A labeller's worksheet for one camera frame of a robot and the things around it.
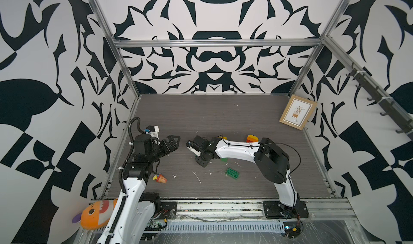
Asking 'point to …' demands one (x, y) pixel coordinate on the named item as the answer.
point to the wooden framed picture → (297, 111)
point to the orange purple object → (95, 214)
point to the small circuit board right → (292, 229)
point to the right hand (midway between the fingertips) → (199, 156)
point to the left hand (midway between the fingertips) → (171, 138)
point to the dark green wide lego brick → (232, 172)
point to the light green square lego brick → (224, 159)
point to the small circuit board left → (153, 225)
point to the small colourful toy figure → (159, 178)
